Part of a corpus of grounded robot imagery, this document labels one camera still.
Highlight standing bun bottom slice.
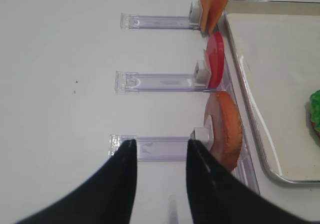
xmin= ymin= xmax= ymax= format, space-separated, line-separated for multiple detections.
xmin=204 ymin=91 xmax=243 ymax=172

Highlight clear holder under cheese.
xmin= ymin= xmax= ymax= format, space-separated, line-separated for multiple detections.
xmin=120 ymin=1 xmax=203 ymax=30

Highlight white rectangular serving tray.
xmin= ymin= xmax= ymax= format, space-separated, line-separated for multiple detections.
xmin=224 ymin=0 xmax=320 ymax=184

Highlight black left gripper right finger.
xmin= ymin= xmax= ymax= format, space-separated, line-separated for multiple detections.
xmin=186 ymin=140 xmax=307 ymax=223

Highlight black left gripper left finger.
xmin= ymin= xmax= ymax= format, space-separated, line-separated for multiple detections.
xmin=20 ymin=139 xmax=138 ymax=223

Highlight clear holder under bun slice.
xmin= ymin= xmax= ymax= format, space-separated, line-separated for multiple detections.
xmin=108 ymin=127 xmax=215 ymax=162

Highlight green lettuce leaf on tray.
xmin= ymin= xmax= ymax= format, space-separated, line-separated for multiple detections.
xmin=309 ymin=90 xmax=320 ymax=131

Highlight left long clear acrylic rail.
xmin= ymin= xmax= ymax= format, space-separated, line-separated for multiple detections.
xmin=203 ymin=31 xmax=260 ymax=193

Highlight clear holder under tomato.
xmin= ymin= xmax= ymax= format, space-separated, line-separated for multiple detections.
xmin=114 ymin=60 xmax=215 ymax=93

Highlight standing red tomato slice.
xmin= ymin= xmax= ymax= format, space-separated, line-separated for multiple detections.
xmin=204 ymin=32 xmax=225 ymax=89

